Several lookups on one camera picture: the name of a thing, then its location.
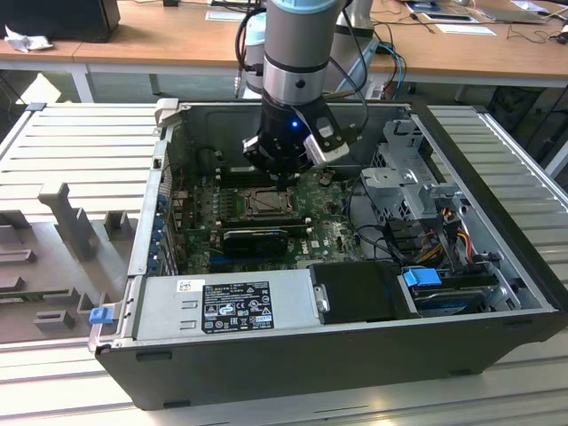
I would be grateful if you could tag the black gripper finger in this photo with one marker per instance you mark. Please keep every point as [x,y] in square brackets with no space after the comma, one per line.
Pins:
[257,153]
[293,182]

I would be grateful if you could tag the metal locking lever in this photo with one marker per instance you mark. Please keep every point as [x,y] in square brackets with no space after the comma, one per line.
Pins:
[270,214]
[262,190]

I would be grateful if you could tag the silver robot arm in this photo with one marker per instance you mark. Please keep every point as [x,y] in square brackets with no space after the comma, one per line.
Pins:
[297,44]

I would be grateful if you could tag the CPU socket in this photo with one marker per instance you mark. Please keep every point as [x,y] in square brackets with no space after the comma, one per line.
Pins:
[241,208]

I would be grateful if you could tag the blue expansion slot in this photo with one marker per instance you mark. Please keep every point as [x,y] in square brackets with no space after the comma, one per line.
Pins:
[216,257]

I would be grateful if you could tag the round coin battery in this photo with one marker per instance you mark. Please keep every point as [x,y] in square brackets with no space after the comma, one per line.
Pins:
[325,178]

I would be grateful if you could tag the green motherboard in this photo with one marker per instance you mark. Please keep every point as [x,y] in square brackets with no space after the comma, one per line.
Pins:
[326,222]

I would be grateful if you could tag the black graphics card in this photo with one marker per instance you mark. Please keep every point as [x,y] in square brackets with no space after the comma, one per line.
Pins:
[255,243]

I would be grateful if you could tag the metal drive cage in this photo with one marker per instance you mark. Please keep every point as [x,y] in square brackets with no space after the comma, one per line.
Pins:
[390,186]

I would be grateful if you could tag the white power adapter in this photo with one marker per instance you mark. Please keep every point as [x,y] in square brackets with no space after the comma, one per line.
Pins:
[376,91]

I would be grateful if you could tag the black plastic shroud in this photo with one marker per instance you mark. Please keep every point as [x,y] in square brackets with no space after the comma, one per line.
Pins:
[359,293]

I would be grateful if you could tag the white paper sheet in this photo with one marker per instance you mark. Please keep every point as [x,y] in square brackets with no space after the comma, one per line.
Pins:
[224,15]
[466,29]

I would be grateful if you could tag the blue disk carrier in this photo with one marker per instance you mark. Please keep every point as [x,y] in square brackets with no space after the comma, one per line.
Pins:
[421,278]

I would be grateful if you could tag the silver power supply unit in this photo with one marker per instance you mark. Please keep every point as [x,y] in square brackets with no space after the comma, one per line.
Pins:
[164,310]

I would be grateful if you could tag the black PC case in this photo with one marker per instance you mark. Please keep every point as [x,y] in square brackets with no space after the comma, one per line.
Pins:
[310,368]

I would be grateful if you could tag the blue booklet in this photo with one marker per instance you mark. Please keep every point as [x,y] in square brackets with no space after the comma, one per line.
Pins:
[423,6]

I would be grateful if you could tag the hard disk drive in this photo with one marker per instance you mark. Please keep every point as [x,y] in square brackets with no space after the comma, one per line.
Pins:
[444,304]

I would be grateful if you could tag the dark table end cap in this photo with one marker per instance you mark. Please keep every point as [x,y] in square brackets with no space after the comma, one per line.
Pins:
[480,109]
[36,107]

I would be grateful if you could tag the dark flat tablet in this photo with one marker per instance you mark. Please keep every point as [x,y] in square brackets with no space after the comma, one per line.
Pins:
[446,17]

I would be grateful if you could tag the blue case latch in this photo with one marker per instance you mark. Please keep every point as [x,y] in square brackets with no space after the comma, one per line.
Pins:
[100,316]

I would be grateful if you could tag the grey parts rack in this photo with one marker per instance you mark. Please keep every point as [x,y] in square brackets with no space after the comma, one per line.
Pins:
[44,262]

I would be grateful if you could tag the black computer tower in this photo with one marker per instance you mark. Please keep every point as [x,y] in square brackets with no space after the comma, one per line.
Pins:
[57,20]

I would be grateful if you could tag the crumpled white paper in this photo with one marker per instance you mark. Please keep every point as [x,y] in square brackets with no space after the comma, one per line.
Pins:
[26,42]

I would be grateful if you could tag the grey laptop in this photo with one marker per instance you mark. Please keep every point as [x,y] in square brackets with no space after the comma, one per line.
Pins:
[515,15]

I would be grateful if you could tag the green RAM stick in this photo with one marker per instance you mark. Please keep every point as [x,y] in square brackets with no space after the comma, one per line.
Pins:
[26,297]

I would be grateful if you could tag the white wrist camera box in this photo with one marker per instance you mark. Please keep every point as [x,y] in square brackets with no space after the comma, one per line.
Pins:
[328,146]

